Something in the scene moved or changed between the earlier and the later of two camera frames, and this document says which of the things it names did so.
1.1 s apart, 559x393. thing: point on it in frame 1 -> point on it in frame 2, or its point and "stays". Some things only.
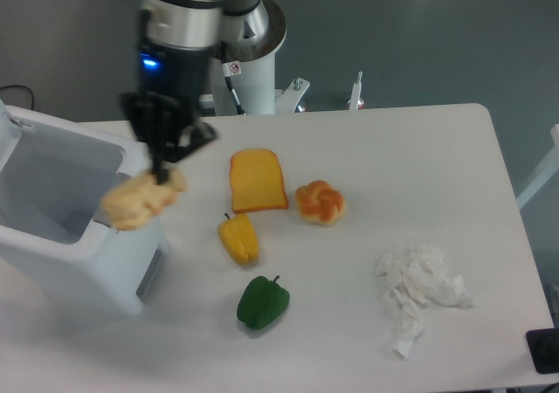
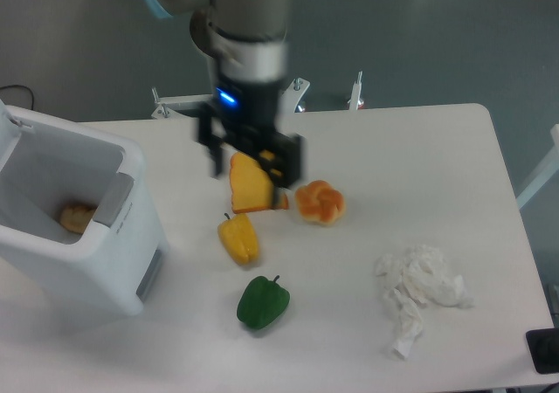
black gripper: x=165 y=114 -> x=243 y=116
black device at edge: x=543 y=346 stays
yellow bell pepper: x=238 y=236 stays
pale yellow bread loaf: x=133 y=203 -> x=76 y=217
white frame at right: x=550 y=168 stays
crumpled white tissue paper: x=417 y=279 stays
